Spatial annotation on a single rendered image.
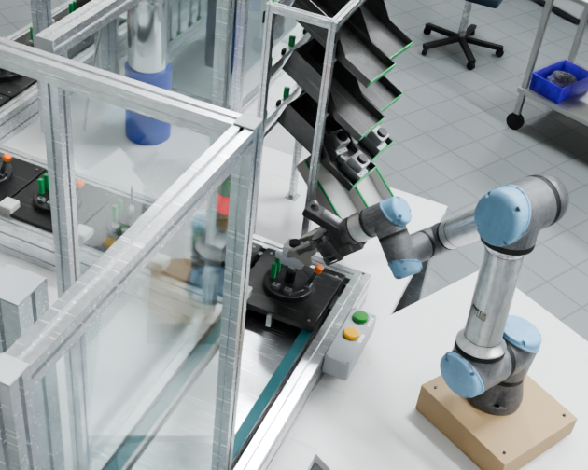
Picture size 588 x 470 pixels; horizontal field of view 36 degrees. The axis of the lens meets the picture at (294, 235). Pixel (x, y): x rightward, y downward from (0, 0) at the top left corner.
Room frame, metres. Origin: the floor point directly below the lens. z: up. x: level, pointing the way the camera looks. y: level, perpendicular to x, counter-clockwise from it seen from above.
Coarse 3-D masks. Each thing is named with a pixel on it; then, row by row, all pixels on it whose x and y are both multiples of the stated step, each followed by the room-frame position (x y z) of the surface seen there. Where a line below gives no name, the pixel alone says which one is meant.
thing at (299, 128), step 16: (304, 96) 2.24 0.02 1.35; (288, 112) 2.15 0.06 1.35; (304, 112) 2.25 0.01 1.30; (288, 128) 2.15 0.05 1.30; (304, 128) 2.12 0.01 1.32; (336, 128) 2.22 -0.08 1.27; (304, 144) 2.12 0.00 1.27; (352, 144) 2.19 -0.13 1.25; (320, 160) 2.09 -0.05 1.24; (336, 160) 2.13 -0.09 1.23; (336, 176) 2.07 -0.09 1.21
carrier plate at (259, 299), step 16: (272, 256) 1.99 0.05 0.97; (256, 272) 1.91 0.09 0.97; (336, 272) 1.95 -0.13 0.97; (256, 288) 1.85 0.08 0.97; (320, 288) 1.88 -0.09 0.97; (336, 288) 1.89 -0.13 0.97; (256, 304) 1.78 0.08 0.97; (272, 304) 1.79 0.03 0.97; (288, 304) 1.80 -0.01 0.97; (304, 304) 1.81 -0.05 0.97; (320, 304) 1.82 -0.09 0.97; (288, 320) 1.75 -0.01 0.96; (304, 320) 1.75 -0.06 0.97
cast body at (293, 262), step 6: (288, 240) 1.89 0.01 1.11; (294, 240) 1.88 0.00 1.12; (288, 246) 1.86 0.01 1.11; (294, 246) 1.86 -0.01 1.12; (276, 252) 1.89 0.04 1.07; (282, 252) 1.88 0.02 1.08; (282, 258) 1.86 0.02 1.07; (288, 258) 1.86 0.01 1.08; (294, 258) 1.85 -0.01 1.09; (288, 264) 1.85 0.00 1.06; (294, 264) 1.85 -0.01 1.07; (300, 264) 1.84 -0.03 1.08
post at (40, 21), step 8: (32, 0) 2.63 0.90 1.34; (40, 0) 2.62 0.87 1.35; (48, 0) 2.65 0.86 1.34; (32, 8) 2.63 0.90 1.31; (40, 8) 2.62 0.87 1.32; (48, 8) 2.65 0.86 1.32; (32, 16) 2.63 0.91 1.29; (40, 16) 2.62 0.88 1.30; (48, 16) 2.64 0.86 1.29; (32, 24) 2.63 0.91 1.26; (40, 24) 2.62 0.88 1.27; (48, 24) 2.65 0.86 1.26; (40, 88) 2.63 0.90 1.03; (40, 96) 2.63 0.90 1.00; (40, 104) 2.63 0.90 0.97; (40, 112) 2.63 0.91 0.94; (40, 120) 2.63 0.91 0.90
